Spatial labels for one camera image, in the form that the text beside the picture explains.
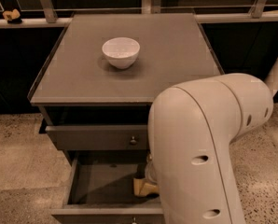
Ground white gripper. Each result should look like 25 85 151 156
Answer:
138 153 160 197

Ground yellow sponge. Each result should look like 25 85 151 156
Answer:
132 176 160 198

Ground grey drawer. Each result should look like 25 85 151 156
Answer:
51 150 165 224
46 125 148 150

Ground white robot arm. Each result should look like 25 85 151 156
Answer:
148 74 273 224

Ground brass top drawer knob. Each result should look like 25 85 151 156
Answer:
129 136 137 146

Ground grey top drawer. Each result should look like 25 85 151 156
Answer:
46 125 148 150

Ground grey drawer cabinet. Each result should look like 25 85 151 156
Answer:
26 13 226 224

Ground white ceramic bowl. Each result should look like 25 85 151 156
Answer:
102 37 141 69

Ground metal window railing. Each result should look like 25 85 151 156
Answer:
0 0 278 26

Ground small yellow object on ledge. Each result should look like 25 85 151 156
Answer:
3 8 22 24

